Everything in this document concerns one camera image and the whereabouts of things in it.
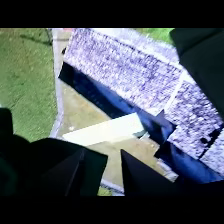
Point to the black garment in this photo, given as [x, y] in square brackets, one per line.
[203, 56]

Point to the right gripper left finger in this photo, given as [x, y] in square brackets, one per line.
[68, 175]

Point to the dark green garment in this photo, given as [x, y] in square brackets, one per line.
[23, 163]

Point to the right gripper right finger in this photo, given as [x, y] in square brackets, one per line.
[138, 178]

